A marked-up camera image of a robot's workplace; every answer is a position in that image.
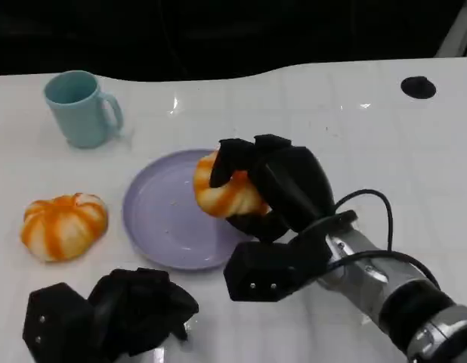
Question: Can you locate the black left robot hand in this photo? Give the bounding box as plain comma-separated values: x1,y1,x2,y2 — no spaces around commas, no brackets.
87,267,200,358

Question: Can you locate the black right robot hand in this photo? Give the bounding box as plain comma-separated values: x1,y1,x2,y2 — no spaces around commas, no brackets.
209,133,337,244

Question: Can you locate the lilac plate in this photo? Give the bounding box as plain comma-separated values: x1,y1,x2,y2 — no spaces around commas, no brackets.
122,149,254,271

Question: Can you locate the black round table grommet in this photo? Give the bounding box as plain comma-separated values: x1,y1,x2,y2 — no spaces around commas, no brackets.
401,76,438,101

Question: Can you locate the pale green mug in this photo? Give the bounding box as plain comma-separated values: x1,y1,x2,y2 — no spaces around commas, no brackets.
43,70,125,149

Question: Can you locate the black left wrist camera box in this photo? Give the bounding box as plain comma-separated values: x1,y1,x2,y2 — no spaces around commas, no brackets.
22,282,95,363

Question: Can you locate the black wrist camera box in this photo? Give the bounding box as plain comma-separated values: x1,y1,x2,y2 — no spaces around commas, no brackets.
222,231,332,304
22,282,95,363

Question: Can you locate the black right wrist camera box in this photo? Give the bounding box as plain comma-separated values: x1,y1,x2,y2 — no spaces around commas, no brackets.
222,231,332,304

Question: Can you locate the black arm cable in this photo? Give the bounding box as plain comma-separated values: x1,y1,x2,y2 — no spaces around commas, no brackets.
293,189,443,292

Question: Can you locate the grey metal post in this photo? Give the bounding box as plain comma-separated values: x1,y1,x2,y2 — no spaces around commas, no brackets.
437,0,467,58

